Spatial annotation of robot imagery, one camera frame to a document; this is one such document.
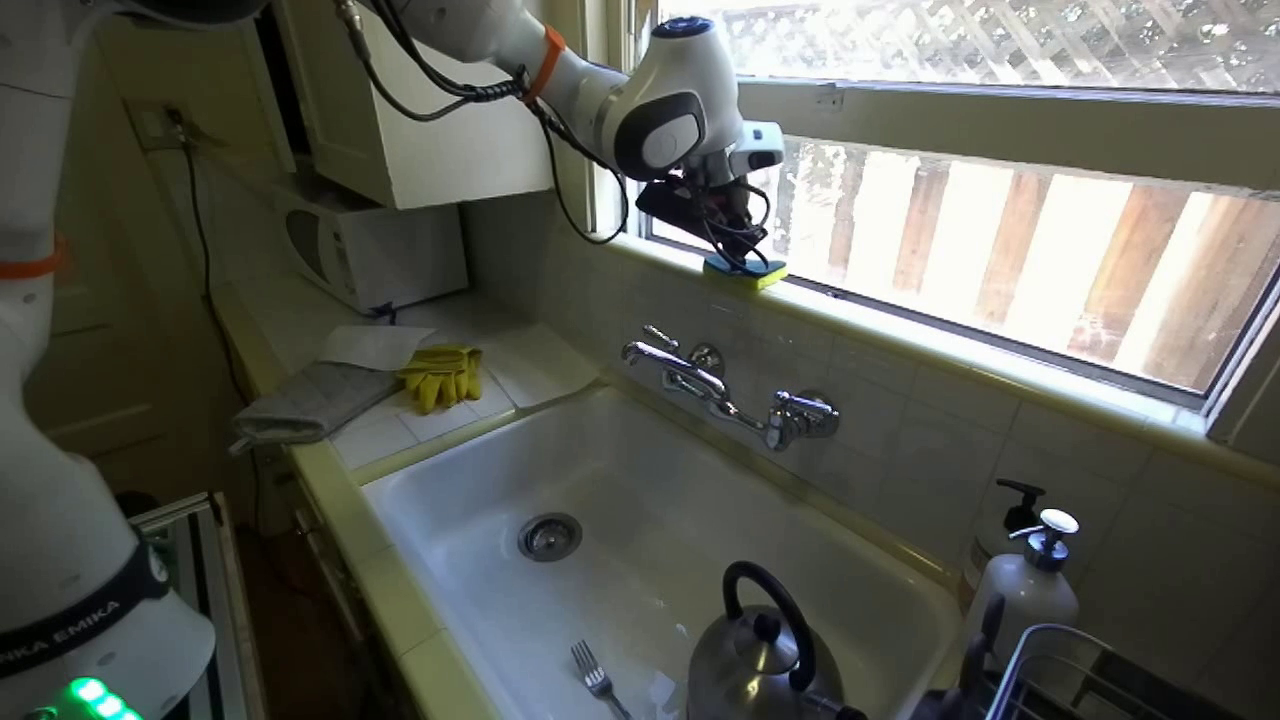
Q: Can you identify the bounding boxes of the dark pump soap bottle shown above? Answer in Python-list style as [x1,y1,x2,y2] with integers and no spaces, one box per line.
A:
[978,480,1046,555]

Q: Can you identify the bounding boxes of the chrome wall faucet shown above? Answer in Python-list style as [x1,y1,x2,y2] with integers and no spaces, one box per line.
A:
[621,319,849,457]

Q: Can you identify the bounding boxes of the dish drying rack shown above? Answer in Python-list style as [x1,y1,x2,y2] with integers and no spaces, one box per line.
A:
[917,618,1258,720]

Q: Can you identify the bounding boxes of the yellow rubber glove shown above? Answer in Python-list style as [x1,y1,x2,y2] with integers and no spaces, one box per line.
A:
[402,343,483,417]

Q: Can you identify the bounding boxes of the white soap dispenser bottle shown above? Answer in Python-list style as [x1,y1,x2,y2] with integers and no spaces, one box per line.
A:
[965,506,1079,667]

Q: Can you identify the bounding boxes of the steel kettle black handle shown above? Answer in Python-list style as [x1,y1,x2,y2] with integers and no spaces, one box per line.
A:
[686,560,868,720]

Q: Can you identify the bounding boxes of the white ceramic sink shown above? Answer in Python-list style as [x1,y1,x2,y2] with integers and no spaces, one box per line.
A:
[364,388,961,720]

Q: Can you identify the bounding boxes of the window with white frame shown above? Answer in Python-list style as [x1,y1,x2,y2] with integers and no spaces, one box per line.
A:
[594,0,1280,445]

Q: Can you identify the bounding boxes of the grey folded towel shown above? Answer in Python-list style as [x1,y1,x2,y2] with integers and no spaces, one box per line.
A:
[234,359,395,457]

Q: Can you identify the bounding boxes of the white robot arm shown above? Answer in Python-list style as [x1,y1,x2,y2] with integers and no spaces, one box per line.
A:
[0,0,784,720]

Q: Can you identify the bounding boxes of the black power cord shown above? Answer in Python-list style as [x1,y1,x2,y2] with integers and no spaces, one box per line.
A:
[163,106,255,403]

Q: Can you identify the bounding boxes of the sink drain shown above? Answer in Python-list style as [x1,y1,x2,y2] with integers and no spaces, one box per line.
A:
[515,513,583,565]

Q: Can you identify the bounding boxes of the yellow and blue sponge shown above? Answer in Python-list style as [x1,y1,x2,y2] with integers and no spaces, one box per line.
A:
[703,257,790,291]

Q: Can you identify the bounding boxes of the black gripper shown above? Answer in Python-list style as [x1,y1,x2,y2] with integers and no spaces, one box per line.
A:
[636,179,767,257]

